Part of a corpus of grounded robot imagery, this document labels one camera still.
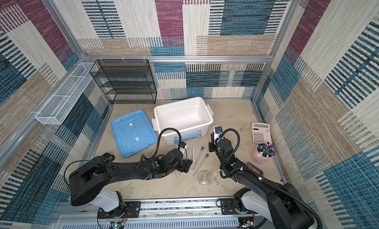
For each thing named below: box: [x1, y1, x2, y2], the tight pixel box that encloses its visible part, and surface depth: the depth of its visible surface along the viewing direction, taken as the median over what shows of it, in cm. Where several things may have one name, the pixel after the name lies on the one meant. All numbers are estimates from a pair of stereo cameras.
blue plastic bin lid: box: [111, 109, 158, 158], surface depth 104 cm
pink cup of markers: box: [251, 141, 276, 166], surface depth 83 cm
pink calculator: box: [251, 121, 273, 145], surface depth 101 cm
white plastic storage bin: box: [151, 96, 214, 146], surface depth 99 cm
